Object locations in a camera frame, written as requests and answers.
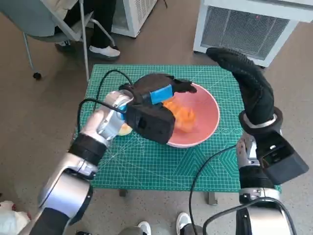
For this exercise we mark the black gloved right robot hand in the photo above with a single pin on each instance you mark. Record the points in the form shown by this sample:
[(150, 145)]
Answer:
[(256, 98)]

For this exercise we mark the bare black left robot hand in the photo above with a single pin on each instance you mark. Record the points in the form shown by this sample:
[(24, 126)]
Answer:
[(159, 84)]

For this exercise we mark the rectangular orange striped toy bread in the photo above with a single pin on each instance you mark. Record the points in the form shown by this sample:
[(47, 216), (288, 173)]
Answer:
[(183, 115)]

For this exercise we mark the pink bowl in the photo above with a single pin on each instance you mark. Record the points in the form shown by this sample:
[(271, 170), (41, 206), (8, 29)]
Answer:
[(205, 110)]

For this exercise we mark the round toy bread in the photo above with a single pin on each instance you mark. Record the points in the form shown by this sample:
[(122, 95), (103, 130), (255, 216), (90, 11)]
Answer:
[(124, 129)]

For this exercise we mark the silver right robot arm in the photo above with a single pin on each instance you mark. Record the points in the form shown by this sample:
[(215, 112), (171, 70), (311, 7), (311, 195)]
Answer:
[(254, 178)]

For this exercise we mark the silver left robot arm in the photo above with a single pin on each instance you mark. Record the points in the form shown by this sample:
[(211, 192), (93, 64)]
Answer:
[(73, 186)]

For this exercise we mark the large white grille cabinet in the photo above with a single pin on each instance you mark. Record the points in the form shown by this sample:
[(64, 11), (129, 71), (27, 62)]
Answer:
[(244, 27)]

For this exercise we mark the small white grille cabinet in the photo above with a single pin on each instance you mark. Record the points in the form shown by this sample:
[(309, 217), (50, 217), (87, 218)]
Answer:
[(141, 12)]

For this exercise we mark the seated person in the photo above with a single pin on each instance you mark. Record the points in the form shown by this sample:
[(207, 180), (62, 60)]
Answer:
[(102, 24)]

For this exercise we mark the green cutting mat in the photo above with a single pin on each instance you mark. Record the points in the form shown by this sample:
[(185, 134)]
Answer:
[(151, 166)]

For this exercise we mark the person's white shoe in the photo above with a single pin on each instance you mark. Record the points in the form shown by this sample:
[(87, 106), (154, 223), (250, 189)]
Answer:
[(144, 227), (183, 220)]

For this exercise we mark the grey office chair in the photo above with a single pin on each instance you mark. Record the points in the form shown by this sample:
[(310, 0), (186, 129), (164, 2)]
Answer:
[(29, 19)]

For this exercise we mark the person in white clothing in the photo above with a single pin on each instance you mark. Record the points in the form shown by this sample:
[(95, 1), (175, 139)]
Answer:
[(12, 218)]

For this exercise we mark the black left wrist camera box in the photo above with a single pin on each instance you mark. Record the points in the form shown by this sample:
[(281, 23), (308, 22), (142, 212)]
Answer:
[(149, 122)]

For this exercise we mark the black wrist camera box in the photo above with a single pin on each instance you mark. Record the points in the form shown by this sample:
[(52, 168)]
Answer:
[(149, 122), (281, 156)]

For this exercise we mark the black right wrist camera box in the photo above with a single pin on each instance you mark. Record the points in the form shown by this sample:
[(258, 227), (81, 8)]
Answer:
[(281, 156)]

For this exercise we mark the dark table leg bracket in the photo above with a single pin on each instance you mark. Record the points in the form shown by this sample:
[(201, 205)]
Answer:
[(212, 198), (123, 193)]

